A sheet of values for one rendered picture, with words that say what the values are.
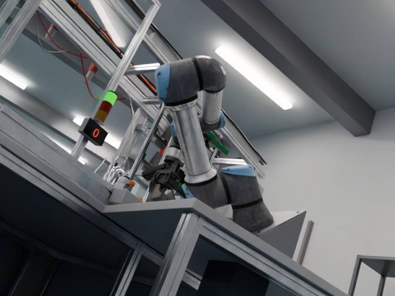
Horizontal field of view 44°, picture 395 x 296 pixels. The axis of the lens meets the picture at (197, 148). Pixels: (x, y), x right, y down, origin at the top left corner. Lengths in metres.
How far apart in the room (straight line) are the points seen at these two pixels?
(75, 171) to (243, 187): 0.59
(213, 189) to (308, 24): 3.53
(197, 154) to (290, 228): 0.42
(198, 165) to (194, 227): 0.41
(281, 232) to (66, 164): 0.78
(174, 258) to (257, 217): 0.54
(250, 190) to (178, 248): 0.53
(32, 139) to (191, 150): 0.52
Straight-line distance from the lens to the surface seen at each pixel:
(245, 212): 1.73
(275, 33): 4.99
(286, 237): 1.76
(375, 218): 5.14
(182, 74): 1.57
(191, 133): 1.63
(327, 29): 5.03
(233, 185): 1.70
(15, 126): 1.63
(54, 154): 1.71
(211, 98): 1.75
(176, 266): 1.26
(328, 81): 5.40
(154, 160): 2.49
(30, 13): 1.65
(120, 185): 2.14
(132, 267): 1.92
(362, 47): 5.13
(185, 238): 1.28
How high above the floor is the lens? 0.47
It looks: 23 degrees up
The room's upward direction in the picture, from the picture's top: 23 degrees clockwise
